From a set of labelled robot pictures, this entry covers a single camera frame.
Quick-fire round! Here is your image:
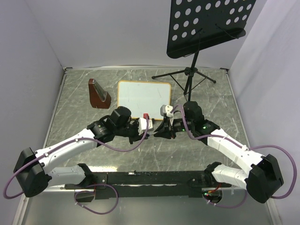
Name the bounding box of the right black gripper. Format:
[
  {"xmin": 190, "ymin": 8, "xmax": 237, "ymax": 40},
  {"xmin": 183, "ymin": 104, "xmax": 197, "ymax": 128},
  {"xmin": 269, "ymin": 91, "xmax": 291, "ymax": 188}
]
[{"xmin": 154, "ymin": 117, "xmax": 194, "ymax": 140}]

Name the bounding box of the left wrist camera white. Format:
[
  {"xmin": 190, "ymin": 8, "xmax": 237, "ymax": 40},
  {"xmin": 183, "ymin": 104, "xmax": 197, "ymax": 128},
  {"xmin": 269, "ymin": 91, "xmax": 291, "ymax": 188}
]
[{"xmin": 138, "ymin": 113, "xmax": 154, "ymax": 135}]

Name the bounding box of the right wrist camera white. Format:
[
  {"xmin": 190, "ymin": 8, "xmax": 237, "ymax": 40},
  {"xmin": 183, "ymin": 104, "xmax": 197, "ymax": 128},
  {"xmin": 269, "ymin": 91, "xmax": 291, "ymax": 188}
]
[{"xmin": 160, "ymin": 105, "xmax": 173, "ymax": 118}]

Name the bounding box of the yellow framed whiteboard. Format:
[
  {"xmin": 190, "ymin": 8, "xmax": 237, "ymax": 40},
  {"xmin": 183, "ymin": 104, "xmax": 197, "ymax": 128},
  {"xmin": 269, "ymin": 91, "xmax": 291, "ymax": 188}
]
[{"xmin": 117, "ymin": 81, "xmax": 172, "ymax": 120}]

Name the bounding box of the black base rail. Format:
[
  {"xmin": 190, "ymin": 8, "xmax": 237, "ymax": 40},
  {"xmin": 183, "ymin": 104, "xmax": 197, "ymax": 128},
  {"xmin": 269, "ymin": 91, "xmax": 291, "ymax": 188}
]
[{"xmin": 65, "ymin": 171, "xmax": 219, "ymax": 200}]

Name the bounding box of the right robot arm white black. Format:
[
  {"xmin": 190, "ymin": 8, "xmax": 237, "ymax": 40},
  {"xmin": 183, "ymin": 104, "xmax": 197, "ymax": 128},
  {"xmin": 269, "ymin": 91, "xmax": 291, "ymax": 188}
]
[{"xmin": 154, "ymin": 101, "xmax": 284, "ymax": 203}]

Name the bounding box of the black music stand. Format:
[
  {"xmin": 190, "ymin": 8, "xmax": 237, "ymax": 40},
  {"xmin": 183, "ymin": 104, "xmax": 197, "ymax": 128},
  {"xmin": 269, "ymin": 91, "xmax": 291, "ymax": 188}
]
[{"xmin": 166, "ymin": 0, "xmax": 256, "ymax": 101}]

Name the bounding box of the brown wooden metronome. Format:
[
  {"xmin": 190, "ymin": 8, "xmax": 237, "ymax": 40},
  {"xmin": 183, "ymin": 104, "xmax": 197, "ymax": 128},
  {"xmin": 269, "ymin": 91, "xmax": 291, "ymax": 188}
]
[{"xmin": 88, "ymin": 78, "xmax": 112, "ymax": 109}]

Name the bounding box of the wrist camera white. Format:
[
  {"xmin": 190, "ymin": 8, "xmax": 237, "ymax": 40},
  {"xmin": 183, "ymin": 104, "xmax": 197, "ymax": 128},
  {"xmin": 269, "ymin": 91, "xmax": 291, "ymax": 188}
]
[
  {"xmin": 160, "ymin": 105, "xmax": 173, "ymax": 118},
  {"xmin": 138, "ymin": 113, "xmax": 154, "ymax": 135}
]

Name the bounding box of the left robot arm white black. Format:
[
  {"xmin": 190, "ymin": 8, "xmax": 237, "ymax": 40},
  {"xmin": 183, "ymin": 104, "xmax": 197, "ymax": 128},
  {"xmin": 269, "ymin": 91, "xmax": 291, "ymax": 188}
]
[{"xmin": 13, "ymin": 106, "xmax": 151, "ymax": 197}]

